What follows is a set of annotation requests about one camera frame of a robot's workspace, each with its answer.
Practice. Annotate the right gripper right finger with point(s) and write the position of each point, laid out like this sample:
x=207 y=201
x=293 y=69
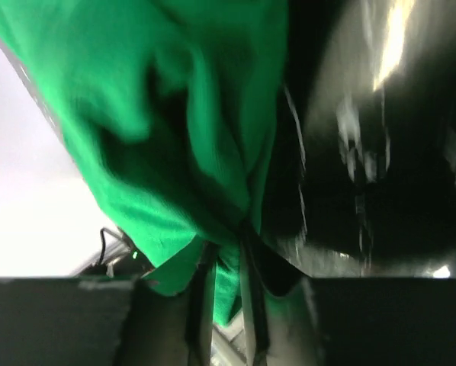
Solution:
x=293 y=319

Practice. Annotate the black marbled table mat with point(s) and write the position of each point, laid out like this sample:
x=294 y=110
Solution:
x=363 y=165

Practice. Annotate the green t shirt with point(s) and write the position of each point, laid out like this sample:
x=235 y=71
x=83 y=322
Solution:
x=168 y=109

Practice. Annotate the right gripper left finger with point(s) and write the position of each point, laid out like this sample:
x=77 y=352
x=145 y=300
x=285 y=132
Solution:
x=96 y=320

